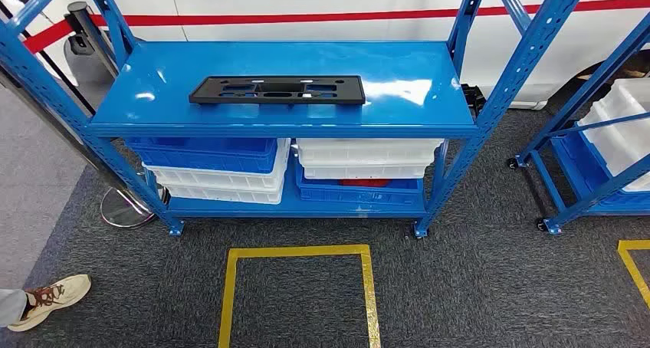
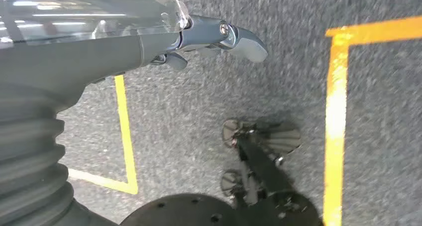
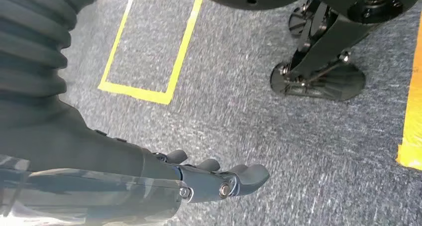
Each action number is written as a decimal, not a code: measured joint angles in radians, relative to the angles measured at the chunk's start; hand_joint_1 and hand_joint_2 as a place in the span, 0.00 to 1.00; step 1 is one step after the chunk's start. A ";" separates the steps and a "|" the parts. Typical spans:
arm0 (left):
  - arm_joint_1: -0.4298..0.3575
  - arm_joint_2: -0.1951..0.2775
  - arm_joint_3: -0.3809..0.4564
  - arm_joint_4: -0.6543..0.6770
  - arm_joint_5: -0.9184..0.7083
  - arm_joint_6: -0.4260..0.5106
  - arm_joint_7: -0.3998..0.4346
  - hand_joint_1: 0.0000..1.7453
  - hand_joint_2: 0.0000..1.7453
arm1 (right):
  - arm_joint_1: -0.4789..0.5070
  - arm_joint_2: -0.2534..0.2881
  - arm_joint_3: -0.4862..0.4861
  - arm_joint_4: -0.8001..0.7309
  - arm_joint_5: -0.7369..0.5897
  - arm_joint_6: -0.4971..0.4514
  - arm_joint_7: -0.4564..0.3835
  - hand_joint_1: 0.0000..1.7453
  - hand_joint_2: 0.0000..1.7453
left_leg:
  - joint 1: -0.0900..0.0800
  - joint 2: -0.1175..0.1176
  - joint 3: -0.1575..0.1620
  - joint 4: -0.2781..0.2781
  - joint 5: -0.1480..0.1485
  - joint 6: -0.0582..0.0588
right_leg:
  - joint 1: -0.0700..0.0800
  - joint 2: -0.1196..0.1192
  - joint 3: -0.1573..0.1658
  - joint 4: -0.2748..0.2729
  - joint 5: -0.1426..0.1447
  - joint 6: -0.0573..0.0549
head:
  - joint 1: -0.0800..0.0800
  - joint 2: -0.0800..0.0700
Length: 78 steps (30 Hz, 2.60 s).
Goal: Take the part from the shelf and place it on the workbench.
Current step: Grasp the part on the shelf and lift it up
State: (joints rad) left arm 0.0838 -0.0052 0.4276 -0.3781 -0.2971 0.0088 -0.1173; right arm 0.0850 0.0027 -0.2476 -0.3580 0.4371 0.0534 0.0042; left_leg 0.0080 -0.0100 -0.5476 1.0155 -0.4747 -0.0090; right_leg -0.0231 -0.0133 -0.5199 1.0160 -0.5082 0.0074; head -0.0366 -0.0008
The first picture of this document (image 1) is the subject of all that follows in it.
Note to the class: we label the black plastic plate holder part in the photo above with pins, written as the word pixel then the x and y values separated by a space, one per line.
pixel 200 94

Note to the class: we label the blue metal shelf rack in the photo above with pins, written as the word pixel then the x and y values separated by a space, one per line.
pixel 152 81

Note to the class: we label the blue wheeled shelf rack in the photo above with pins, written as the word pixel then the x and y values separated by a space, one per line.
pixel 584 93

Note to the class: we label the white plastic crate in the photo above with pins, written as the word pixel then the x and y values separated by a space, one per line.
pixel 218 179
pixel 614 152
pixel 365 172
pixel 365 152
pixel 223 196
pixel 632 97

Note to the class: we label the blue plastic crate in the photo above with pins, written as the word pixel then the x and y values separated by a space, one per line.
pixel 355 196
pixel 203 160
pixel 574 163

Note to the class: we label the red item in crate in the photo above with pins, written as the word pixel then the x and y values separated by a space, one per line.
pixel 365 182

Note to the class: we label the small black object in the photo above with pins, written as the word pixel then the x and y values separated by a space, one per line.
pixel 472 99

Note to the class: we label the red barrier belt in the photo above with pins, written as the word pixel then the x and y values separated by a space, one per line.
pixel 254 18

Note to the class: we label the white car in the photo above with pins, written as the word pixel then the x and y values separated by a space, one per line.
pixel 304 0

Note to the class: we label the chrome stanchion with round base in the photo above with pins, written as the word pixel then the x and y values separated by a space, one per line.
pixel 124 211

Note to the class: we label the black-topped barrier stanchion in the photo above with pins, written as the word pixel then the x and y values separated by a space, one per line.
pixel 81 10

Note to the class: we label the person's shoe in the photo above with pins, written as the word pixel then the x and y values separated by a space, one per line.
pixel 51 300

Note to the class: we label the person's leg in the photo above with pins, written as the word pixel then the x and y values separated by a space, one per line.
pixel 10 307

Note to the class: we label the thin black post, disc base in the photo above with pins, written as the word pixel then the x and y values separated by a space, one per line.
pixel 66 82

